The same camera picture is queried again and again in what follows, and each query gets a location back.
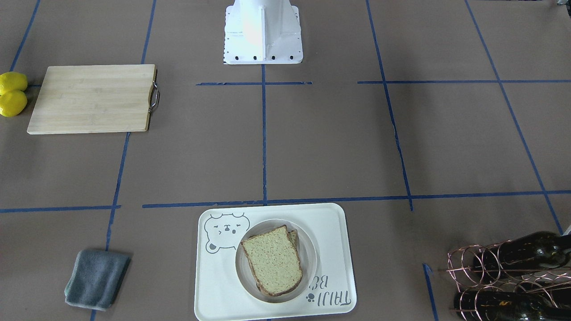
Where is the white round plate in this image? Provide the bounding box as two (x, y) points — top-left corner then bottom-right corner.
(235, 219), (318, 304)

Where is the bread slice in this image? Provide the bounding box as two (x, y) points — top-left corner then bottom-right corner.
(287, 230), (298, 251)
(240, 224), (303, 297)

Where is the cream bear tray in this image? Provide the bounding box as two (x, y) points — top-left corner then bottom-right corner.
(194, 203), (357, 321)

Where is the wooden cutting board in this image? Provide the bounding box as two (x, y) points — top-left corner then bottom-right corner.
(27, 64), (160, 135)

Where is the grey folded cloth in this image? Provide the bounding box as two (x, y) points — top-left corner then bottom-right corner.
(64, 249), (131, 311)

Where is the green wine bottle middle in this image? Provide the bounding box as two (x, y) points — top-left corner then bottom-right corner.
(453, 290), (571, 321)

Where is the green wine bottle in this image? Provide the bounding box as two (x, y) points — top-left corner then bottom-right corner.
(453, 290), (571, 321)
(472, 231), (571, 282)

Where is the green wine bottle front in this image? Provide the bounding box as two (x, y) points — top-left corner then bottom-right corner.
(472, 231), (571, 282)

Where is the yellow lemon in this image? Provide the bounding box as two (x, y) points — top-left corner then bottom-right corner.
(0, 71), (28, 95)
(0, 90), (27, 117)

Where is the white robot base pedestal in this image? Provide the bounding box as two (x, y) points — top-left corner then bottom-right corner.
(223, 0), (304, 65)

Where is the copper wire bottle rack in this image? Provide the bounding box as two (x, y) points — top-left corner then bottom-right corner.
(445, 243), (571, 321)

